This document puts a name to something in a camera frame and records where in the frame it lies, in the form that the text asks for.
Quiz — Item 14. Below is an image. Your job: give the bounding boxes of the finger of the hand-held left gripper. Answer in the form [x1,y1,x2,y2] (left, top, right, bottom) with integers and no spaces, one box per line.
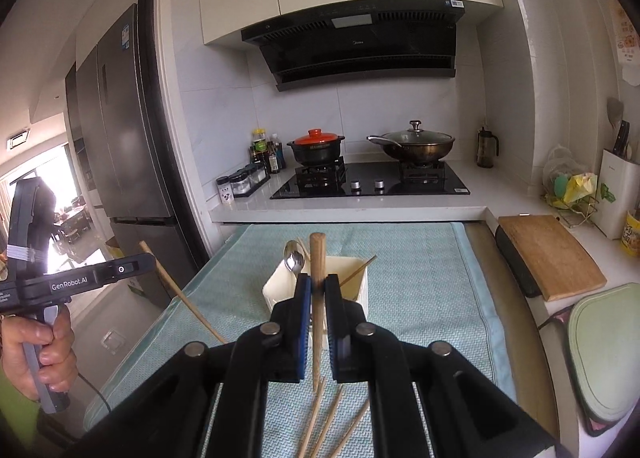
[96,253,157,295]

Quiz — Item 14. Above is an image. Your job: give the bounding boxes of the yellow container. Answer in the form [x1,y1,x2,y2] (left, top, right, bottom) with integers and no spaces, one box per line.
[619,210,640,258]

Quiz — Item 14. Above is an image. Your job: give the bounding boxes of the black cable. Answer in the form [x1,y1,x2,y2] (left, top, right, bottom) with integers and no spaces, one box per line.
[74,372,115,413]

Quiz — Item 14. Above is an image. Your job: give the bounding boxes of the wooden cutting board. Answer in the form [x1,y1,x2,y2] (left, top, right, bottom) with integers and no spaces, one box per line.
[497,214,608,303]

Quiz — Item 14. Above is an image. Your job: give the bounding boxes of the light blue textured mat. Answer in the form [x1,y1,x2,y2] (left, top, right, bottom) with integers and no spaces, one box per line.
[82,223,518,458]

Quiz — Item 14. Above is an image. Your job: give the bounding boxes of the plastic bag with yellow cloth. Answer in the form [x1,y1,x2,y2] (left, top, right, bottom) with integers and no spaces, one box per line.
[542,145,599,213]

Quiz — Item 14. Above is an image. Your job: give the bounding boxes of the green cutting board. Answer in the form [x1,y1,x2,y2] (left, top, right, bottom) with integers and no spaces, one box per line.
[564,282,640,424]

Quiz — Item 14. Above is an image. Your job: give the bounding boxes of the black range hood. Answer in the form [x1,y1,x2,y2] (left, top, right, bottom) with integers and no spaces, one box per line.
[241,3,459,92]

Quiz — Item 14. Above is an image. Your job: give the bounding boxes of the dark tall cabinet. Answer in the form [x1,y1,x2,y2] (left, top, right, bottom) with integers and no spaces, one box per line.
[64,62,97,195]

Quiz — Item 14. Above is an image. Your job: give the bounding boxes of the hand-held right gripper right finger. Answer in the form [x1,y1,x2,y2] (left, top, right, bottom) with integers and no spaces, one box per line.
[325,274,558,458]

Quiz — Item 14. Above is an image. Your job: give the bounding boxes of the grey refrigerator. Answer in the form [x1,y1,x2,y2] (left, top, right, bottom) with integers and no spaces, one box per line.
[74,2,179,310]

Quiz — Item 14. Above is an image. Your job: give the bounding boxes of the black gas stove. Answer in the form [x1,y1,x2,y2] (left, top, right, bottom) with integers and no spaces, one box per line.
[269,160,471,200]

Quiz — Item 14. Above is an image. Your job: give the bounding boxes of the person's left hand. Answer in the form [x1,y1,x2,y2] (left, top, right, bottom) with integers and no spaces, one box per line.
[0,305,74,402]

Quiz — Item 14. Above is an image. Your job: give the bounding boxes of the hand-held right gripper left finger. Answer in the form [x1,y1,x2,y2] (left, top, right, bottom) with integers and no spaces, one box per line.
[65,274,313,458]

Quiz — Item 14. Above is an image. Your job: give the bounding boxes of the cream ribbed utensil holder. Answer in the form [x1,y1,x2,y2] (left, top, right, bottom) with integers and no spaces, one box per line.
[262,253,371,350]

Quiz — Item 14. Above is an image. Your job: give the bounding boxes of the dark glass kettle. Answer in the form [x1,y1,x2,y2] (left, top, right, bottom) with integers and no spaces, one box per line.
[475,126,500,169]

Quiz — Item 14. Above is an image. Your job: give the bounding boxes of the hanging paper wall calendar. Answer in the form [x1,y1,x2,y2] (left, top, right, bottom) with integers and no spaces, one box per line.
[606,0,640,85]

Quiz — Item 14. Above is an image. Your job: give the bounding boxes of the black clay pot red lid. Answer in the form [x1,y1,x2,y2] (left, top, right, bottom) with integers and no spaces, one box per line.
[286,127,345,167]

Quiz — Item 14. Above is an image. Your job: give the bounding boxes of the dining table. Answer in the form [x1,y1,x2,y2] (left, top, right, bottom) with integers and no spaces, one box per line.
[50,197,97,245]

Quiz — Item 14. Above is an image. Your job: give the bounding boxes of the spice jars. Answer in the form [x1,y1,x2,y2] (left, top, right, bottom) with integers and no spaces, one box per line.
[215,163,271,204]

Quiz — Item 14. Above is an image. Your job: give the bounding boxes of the wok with glass lid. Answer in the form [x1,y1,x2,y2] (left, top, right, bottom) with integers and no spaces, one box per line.
[366,119,456,163]

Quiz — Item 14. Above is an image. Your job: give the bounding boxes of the white knife block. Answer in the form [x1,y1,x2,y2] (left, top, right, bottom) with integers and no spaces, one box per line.
[597,147,639,240]

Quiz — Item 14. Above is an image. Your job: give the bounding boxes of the small metal spoon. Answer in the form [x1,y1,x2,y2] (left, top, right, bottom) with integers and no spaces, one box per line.
[283,240,302,273]

